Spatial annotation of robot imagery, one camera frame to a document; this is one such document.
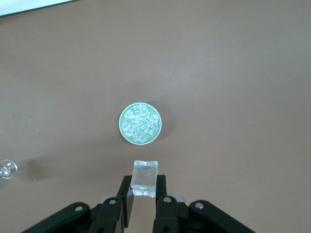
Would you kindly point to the clear cut wine glass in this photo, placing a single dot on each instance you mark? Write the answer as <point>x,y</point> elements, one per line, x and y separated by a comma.
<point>8,168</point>

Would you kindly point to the clear acrylic ice cube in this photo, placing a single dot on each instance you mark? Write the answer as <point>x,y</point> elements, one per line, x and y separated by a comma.
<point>144,177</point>

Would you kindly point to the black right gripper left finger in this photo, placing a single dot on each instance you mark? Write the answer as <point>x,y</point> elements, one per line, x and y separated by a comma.
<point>107,216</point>

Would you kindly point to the pale green round bowl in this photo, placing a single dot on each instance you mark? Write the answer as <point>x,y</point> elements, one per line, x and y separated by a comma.
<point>122,121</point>

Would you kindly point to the pile of clear ice cubes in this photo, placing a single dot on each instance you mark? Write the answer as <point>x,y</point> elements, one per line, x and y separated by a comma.
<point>141,123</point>

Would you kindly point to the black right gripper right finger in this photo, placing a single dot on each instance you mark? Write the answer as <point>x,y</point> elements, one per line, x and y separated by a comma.
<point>170,216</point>

